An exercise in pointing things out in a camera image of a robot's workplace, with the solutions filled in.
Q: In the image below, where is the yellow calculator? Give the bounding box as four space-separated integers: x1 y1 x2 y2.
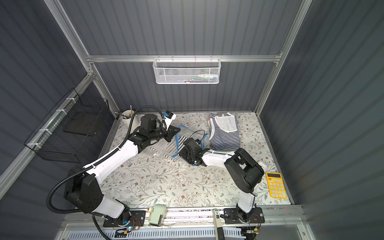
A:
266 173 288 199

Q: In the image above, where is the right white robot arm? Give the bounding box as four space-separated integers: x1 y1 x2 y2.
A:
178 138 265 223

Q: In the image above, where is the white wire basket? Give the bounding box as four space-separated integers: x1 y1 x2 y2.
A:
153 60 222 85

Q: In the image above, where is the blue white striped garment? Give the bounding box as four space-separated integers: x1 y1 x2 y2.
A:
209 113 241 151

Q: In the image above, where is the white stapler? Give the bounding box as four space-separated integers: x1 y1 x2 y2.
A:
258 161 268 170

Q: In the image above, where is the black white striped garment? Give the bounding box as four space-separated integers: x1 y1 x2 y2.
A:
150 134 188 158

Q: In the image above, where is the small green white box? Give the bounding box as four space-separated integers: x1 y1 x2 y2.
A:
149 204 167 227

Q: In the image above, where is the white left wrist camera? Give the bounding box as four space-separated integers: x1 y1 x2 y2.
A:
163 111 177 130

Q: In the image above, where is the black corrugated cable conduit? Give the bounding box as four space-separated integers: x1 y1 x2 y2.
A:
46 105 166 214

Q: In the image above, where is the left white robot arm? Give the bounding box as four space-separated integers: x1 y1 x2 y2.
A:
64 111 181 219

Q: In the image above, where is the clear vacuum bag blue zip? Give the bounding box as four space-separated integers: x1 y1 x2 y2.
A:
149 115 209 167

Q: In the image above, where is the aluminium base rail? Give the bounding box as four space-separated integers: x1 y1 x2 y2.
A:
55 206 314 240

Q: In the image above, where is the white cup with tools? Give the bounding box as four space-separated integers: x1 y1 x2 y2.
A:
115 106 140 128

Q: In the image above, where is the black wire basket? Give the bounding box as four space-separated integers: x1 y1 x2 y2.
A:
25 92 114 164

